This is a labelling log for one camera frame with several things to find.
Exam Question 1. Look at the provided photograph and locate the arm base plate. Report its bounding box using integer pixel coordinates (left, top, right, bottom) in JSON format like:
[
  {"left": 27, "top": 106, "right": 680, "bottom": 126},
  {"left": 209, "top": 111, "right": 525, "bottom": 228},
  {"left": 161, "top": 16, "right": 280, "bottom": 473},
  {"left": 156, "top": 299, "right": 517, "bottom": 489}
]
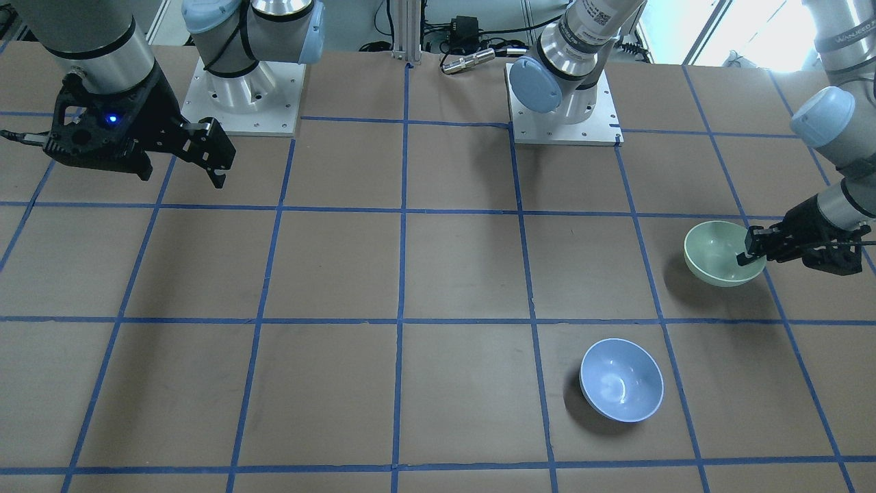
[
  {"left": 506, "top": 63, "right": 625, "bottom": 147},
  {"left": 181, "top": 60, "right": 309, "bottom": 138}
]

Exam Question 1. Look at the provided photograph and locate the black power brick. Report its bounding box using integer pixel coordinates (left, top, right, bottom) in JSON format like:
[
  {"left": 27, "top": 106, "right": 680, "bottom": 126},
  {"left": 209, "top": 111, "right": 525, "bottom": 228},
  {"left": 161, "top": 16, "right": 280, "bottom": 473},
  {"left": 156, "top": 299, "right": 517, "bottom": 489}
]
[{"left": 448, "top": 16, "right": 480, "bottom": 54}]

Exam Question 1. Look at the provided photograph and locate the blue bowl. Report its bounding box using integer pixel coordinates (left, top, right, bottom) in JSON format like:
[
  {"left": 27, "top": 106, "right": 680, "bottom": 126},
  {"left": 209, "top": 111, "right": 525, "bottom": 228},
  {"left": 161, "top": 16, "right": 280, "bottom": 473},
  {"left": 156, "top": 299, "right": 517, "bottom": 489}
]
[{"left": 578, "top": 338, "right": 665, "bottom": 423}]

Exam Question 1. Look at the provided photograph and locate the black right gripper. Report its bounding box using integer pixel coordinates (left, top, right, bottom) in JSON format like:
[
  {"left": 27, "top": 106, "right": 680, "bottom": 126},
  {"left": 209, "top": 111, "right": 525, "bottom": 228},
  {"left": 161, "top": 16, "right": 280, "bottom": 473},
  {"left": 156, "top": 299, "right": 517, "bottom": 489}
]
[{"left": 42, "top": 62, "right": 237, "bottom": 188}]

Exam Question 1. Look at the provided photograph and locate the silver metal cylinder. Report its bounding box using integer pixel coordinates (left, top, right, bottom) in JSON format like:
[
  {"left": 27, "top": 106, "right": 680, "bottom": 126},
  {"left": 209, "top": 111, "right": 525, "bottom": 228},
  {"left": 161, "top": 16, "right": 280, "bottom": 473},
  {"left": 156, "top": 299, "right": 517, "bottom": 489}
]
[{"left": 440, "top": 48, "right": 495, "bottom": 75}]

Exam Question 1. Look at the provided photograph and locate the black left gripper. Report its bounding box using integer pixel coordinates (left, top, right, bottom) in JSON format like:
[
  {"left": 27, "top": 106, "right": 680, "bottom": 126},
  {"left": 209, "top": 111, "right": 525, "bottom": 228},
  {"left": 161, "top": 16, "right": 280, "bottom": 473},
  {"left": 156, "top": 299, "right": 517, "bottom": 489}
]
[{"left": 736, "top": 196, "right": 872, "bottom": 277}]

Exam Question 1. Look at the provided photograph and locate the aluminium frame post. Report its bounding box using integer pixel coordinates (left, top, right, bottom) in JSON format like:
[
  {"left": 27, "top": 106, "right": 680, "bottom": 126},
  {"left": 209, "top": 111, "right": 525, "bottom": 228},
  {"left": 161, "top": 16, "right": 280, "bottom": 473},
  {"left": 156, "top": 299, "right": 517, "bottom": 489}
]
[{"left": 386, "top": 1, "right": 424, "bottom": 68}]

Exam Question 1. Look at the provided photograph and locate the green bowl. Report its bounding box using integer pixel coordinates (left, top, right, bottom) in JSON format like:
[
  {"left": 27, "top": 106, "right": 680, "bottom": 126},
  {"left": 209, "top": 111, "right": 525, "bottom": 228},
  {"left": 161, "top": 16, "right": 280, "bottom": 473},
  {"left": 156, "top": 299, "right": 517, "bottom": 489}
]
[{"left": 683, "top": 220, "right": 767, "bottom": 288}]

